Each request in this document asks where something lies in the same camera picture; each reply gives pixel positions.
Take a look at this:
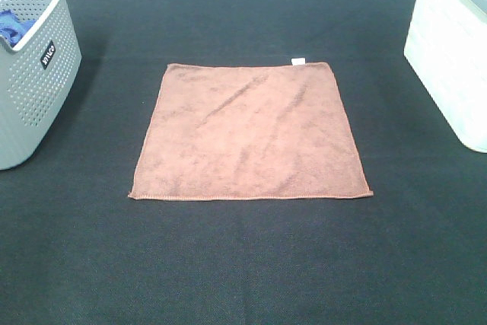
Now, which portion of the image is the brown microfiber towel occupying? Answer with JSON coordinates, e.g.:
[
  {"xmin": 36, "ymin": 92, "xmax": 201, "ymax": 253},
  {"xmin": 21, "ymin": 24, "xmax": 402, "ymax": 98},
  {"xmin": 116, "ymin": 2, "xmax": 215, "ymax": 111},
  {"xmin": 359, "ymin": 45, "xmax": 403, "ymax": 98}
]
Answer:
[{"xmin": 129, "ymin": 62, "xmax": 372, "ymax": 201}]

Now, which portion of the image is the grey perforated laundry basket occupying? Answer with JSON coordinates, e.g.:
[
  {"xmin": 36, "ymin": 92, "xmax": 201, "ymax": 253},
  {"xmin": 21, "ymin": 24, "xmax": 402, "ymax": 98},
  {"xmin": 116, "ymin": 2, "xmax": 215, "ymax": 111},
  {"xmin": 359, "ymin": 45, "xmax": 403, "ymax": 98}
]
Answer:
[{"xmin": 1, "ymin": 0, "xmax": 81, "ymax": 170}]

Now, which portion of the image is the white plastic basket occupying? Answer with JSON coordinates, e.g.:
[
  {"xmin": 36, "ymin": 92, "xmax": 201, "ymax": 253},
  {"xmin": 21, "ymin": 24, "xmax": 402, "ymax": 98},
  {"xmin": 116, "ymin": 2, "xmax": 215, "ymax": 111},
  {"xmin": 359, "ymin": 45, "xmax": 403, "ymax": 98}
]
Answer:
[{"xmin": 404, "ymin": 0, "xmax": 486, "ymax": 153}]

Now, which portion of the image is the blue cloth in basket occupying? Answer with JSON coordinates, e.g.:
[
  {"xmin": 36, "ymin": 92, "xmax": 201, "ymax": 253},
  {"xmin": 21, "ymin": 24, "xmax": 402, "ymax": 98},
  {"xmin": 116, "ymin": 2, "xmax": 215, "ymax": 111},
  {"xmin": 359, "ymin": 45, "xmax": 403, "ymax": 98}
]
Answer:
[{"xmin": 1, "ymin": 10, "xmax": 35, "ymax": 47}]

